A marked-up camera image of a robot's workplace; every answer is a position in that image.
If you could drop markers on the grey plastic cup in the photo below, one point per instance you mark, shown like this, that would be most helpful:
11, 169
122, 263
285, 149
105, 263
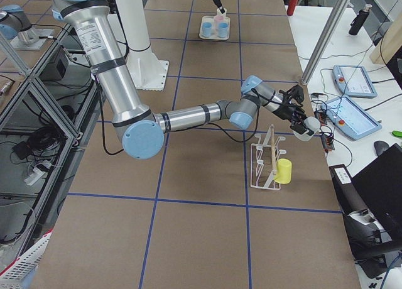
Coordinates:
312, 123

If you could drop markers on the blue cup front row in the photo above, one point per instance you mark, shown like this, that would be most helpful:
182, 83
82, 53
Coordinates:
222, 30

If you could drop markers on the pink plastic cup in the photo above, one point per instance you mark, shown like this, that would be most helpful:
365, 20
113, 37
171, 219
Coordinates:
219, 18

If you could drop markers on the pale green plastic cup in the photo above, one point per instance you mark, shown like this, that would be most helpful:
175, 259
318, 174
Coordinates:
220, 15

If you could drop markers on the teach pendant near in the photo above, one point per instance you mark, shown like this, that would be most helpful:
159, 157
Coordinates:
351, 119

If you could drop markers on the blue cup near rack side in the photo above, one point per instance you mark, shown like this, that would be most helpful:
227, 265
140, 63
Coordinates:
206, 29

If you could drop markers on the black water bottle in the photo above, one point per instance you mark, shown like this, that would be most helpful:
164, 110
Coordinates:
359, 20

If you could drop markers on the aluminium frame post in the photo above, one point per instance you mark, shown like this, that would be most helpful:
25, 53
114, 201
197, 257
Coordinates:
326, 34

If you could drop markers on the yellow plastic cup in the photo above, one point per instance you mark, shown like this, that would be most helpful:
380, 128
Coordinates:
284, 171

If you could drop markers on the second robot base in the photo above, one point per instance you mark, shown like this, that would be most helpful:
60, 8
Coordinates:
18, 29

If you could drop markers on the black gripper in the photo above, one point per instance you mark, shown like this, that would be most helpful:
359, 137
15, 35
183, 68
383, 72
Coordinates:
285, 112

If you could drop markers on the teach pendant far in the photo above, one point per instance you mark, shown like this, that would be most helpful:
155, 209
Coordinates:
353, 81

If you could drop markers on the cream plastic tray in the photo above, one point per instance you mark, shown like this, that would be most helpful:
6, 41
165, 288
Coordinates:
214, 28

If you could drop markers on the green handled tool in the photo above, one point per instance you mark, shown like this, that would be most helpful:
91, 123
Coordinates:
397, 133

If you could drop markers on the black label box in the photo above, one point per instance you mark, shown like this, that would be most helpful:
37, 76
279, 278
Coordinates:
347, 196

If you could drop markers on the black computer mouse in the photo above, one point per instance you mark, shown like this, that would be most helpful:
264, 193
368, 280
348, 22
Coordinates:
380, 147

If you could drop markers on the white wire cup rack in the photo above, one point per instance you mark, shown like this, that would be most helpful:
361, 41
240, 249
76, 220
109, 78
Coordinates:
264, 155

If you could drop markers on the teach pendant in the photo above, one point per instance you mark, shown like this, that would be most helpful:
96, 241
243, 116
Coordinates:
353, 81
351, 119

